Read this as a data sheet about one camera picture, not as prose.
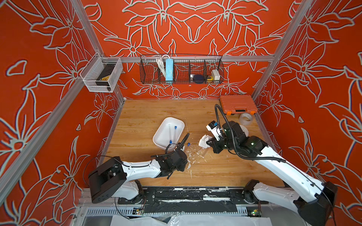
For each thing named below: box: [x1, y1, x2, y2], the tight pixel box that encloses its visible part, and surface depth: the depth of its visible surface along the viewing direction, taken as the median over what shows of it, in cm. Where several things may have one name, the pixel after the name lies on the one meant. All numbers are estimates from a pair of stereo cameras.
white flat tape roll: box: [239, 124, 249, 138], surface depth 102 cm
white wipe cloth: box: [198, 134, 213, 149], surface depth 75 cm
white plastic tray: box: [152, 116, 186, 151], surface depth 100 cm
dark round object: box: [192, 74, 205, 85], surface depth 98 cm
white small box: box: [212, 69, 221, 81], surface depth 94 cm
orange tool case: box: [219, 94, 258, 116], surface depth 112 cm
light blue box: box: [165, 58, 174, 81], surface depth 92 cm
